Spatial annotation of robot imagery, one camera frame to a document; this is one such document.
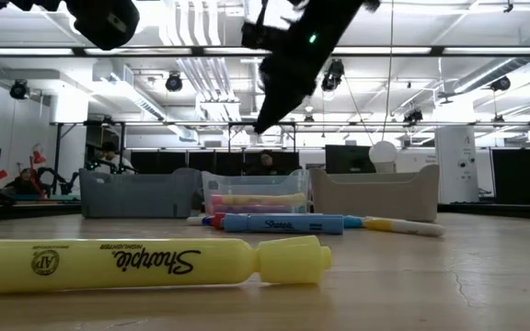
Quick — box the black divider panel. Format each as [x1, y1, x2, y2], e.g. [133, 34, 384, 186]
[129, 151, 301, 176]
[490, 146, 530, 206]

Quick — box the yellow Sharpie highlighter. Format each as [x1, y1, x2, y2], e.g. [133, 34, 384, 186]
[0, 234, 333, 295]

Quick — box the dark grey bin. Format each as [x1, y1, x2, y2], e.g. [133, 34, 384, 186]
[79, 167, 203, 219]

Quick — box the pale beige bin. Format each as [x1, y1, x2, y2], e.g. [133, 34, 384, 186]
[309, 164, 440, 223]

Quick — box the clear plastic bin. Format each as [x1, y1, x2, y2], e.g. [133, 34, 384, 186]
[201, 168, 311, 216]

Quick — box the black monitor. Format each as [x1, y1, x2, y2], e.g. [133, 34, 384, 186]
[324, 144, 372, 175]

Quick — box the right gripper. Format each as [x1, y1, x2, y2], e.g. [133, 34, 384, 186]
[253, 27, 335, 135]

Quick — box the person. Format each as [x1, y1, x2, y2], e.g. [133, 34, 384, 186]
[246, 149, 289, 177]
[87, 141, 135, 175]
[5, 167, 40, 195]

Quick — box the thin hanging cable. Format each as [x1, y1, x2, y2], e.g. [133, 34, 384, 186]
[342, 75, 376, 146]
[386, 0, 394, 143]

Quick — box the black ceiling spotlight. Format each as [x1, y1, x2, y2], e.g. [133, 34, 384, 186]
[402, 108, 425, 126]
[165, 72, 184, 93]
[9, 80, 30, 101]
[490, 75, 513, 92]
[320, 59, 345, 92]

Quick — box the white marker yellow cap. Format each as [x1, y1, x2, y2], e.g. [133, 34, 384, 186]
[362, 216, 445, 238]

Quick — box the blue Sharpie highlighter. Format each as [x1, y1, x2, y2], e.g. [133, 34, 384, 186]
[222, 213, 345, 235]

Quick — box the black frame crossbar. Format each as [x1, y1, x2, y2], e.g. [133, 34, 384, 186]
[0, 45, 530, 59]

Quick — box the white pillar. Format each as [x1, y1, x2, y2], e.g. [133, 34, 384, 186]
[434, 126, 480, 204]

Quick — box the orange-yellow highlighter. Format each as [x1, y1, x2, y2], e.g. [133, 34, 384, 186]
[221, 192, 306, 207]

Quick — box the red stand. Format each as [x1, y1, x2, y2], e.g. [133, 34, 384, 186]
[29, 149, 48, 197]

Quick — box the white marker dark-blue cap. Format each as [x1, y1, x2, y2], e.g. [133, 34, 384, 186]
[186, 214, 214, 227]

